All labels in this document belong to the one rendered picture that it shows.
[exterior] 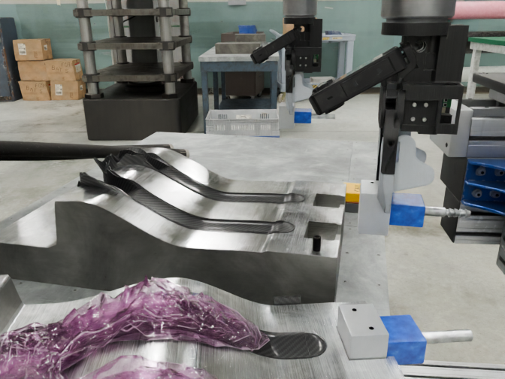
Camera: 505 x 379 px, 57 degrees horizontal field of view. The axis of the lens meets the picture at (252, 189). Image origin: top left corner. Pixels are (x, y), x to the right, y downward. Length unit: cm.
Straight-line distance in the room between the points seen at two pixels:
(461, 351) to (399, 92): 151
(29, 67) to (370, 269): 698
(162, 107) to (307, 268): 407
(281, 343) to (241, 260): 14
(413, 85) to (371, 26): 667
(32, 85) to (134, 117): 304
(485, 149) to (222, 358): 69
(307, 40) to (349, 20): 604
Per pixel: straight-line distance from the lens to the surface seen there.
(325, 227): 66
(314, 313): 53
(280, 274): 59
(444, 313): 213
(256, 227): 66
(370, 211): 58
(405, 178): 56
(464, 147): 96
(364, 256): 77
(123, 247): 65
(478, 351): 198
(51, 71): 735
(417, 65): 56
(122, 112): 469
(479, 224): 103
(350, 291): 68
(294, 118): 112
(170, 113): 458
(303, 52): 108
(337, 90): 55
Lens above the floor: 116
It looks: 21 degrees down
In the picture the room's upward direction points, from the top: 1 degrees counter-clockwise
